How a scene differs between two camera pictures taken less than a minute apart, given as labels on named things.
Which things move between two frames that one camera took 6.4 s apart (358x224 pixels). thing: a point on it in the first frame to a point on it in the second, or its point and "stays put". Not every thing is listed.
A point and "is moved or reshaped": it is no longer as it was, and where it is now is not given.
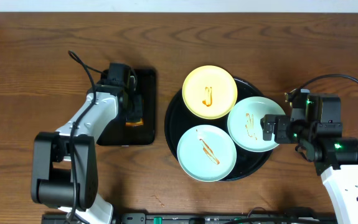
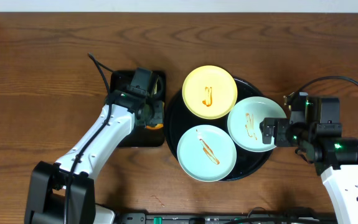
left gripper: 136,109 to 157,112
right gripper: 278,128 stays put
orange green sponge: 134,124 is moved or reshaped
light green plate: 244,123 stays put
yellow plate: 210,92 stays put
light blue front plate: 207,153 stays put
